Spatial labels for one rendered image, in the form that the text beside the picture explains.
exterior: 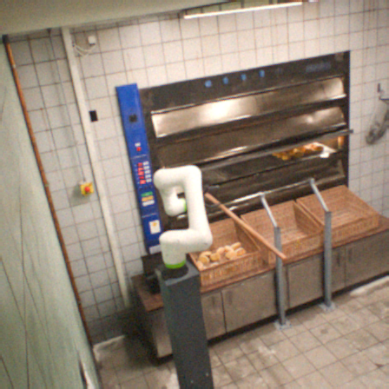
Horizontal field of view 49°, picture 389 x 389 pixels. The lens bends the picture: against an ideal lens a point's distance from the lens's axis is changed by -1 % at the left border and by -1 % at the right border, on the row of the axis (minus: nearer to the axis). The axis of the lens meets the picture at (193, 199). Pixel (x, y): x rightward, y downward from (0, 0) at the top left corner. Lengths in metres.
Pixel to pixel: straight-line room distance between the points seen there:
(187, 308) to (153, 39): 1.92
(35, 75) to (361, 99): 2.84
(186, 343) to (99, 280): 1.27
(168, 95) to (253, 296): 1.76
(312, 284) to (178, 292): 1.75
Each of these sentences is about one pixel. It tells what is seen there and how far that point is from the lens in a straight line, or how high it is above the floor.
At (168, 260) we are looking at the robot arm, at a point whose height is 1.32.
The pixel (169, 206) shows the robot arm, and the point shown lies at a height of 1.37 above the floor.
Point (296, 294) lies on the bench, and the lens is 3.94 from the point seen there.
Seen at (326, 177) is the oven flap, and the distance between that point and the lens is 4.33.
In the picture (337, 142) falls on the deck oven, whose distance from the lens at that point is 4.43.
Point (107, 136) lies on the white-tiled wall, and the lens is 3.34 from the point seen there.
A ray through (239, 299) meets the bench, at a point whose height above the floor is 0.38.
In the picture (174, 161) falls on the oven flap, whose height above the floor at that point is 1.49.
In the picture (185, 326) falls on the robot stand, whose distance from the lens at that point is 2.67.
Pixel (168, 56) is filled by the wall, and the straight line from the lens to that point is 3.39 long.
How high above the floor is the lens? 2.56
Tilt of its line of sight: 23 degrees down
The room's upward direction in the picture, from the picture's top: 8 degrees counter-clockwise
